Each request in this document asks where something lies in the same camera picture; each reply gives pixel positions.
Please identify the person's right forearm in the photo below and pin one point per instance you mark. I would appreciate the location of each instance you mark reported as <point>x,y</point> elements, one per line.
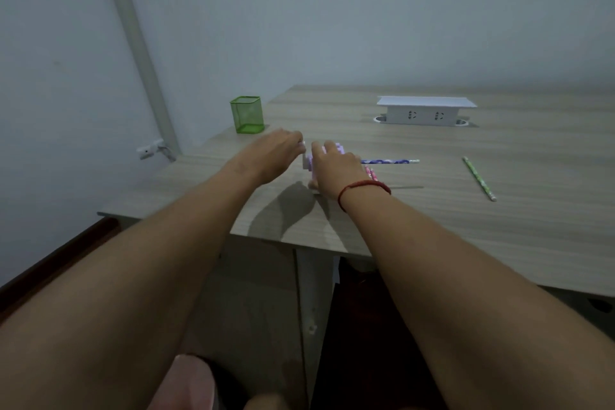
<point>471,299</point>

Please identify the person's left forearm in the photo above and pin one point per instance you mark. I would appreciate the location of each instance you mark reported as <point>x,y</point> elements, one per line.
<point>115,289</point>

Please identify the white wall pipe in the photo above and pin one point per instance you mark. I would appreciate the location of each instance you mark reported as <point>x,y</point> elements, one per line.
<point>139,39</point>

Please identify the white wall socket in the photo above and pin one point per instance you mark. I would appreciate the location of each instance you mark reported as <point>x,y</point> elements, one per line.
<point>149,149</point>

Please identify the person's right hand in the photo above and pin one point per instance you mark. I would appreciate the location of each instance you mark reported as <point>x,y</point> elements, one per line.
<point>336,174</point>

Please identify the green mesh pen holder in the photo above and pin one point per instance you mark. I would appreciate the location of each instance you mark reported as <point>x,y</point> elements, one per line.
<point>248,116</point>

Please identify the purple pencil sharpener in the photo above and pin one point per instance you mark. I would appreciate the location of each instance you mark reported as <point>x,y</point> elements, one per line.
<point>307,162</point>

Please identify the blue patterned pencil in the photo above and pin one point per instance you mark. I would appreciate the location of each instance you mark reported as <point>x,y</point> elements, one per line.
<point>391,161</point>

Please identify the green patterned pencil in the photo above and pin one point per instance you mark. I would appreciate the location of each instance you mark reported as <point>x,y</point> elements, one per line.
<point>479,179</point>

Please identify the person's left hand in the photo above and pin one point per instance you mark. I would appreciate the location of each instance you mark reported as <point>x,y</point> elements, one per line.
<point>271,155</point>

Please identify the wooden desk cabinet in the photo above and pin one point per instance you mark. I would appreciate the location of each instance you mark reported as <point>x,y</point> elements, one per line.
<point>269,309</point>

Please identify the white desk socket box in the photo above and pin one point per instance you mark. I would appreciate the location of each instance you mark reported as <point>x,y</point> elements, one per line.
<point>423,114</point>

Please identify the person's bare knee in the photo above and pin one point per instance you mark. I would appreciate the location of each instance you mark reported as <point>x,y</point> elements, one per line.
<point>264,402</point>

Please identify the person's pink clothing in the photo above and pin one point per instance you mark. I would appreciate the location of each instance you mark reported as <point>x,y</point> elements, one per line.
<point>187,383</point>

